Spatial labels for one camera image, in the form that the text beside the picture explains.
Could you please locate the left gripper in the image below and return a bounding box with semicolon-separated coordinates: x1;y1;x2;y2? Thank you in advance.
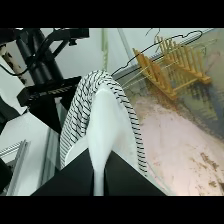
16;75;83;135

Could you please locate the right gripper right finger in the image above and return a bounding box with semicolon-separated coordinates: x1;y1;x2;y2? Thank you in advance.
103;150;166;197

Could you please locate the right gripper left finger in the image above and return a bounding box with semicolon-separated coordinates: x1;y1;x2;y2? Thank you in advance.
31;148;96;197

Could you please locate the black and white striped shirt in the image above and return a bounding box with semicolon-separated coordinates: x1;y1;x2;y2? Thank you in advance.
59;69;149;177

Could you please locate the black clothes hanger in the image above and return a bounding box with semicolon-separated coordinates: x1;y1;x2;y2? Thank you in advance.
110;29;205;78

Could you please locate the wooden hanger rack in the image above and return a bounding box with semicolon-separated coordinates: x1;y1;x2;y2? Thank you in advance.
132;35;213;102

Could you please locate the black cable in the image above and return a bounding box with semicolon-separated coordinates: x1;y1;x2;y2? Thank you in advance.
0;36;51;78

